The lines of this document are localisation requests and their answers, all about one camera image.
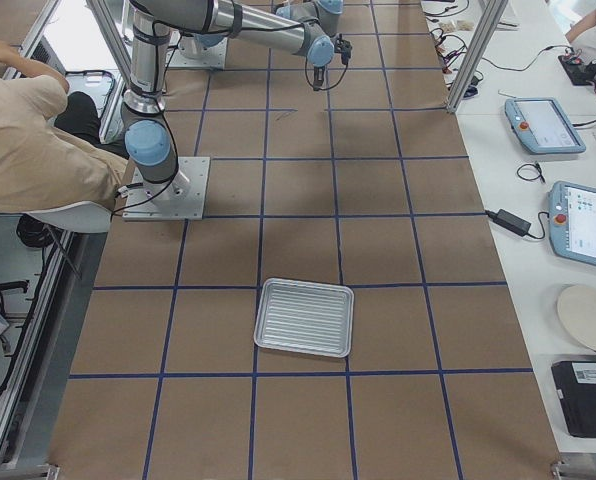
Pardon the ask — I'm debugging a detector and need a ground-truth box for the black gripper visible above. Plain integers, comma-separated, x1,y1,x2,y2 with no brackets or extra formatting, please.
311,66,325,88

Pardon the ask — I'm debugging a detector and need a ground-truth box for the silver ribbed metal tray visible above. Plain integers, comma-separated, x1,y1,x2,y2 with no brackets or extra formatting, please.
254,278,354,358

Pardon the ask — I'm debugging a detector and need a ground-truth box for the far teach pendant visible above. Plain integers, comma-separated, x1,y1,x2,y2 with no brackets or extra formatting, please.
504,97,586,155

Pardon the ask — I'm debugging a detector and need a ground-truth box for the teach pendant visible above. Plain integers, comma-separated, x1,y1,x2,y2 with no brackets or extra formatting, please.
504,97,586,155
548,181,596,266

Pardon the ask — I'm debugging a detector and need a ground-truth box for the black power adapter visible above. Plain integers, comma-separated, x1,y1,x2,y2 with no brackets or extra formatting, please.
485,209,531,237

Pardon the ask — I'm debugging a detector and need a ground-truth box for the person in beige shirt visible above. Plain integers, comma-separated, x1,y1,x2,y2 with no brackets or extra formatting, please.
0,40,128,213

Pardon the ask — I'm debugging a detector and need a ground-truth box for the near teach pendant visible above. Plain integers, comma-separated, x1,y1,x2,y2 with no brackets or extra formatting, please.
548,181,596,266

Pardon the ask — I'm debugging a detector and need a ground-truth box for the white chair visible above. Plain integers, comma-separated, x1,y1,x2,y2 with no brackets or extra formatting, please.
26,201,112,279

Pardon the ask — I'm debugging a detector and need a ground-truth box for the beige round plate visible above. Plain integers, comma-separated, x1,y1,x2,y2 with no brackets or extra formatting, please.
556,285,596,352

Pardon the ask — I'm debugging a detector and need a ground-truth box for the black laptop box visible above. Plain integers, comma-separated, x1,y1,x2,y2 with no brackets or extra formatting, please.
551,361,596,438

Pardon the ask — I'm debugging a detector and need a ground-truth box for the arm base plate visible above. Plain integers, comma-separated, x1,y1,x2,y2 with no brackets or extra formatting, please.
168,37,228,70
121,157,210,221

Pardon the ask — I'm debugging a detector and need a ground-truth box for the aluminium frame post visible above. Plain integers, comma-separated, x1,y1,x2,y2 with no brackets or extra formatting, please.
446,0,508,114

